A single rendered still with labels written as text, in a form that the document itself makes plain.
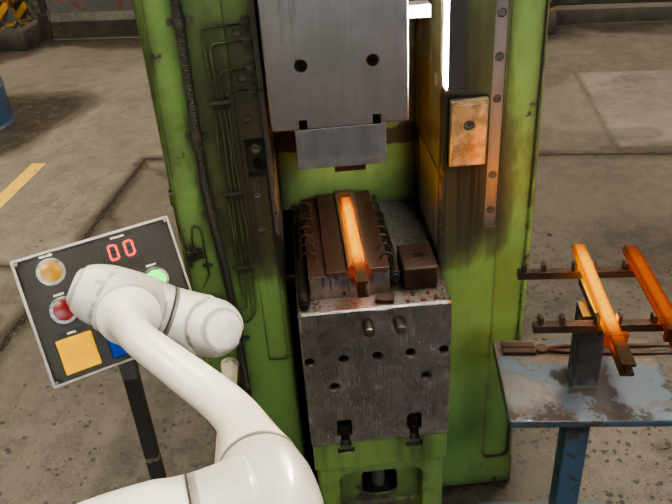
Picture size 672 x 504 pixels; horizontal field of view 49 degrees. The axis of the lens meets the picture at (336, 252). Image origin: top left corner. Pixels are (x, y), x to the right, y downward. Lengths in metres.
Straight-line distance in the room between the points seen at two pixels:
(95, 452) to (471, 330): 1.48
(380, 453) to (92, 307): 1.12
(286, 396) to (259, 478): 1.43
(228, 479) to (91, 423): 2.25
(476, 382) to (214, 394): 1.37
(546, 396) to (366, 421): 0.49
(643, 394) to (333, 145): 0.95
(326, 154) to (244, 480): 0.99
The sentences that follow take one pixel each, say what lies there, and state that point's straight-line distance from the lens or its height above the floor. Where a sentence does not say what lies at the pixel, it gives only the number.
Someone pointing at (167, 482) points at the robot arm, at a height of 1.39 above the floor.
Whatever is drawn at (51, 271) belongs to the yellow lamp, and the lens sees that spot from 1.64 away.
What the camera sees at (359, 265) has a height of 1.02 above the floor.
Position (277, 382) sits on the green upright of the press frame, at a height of 0.54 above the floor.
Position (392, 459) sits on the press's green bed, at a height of 0.38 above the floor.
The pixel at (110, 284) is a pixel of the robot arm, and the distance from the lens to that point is 1.23.
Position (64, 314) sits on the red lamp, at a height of 1.08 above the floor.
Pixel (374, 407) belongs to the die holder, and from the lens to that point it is 1.99.
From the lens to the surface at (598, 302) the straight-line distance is 1.72.
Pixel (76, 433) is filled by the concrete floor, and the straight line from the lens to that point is 3.00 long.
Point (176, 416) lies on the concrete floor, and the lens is 2.93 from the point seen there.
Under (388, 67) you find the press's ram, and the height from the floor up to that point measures 1.49.
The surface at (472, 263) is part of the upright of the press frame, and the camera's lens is 2.01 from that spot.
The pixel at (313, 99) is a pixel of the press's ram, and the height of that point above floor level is 1.43.
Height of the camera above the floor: 1.97
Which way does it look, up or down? 32 degrees down
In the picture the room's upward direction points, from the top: 4 degrees counter-clockwise
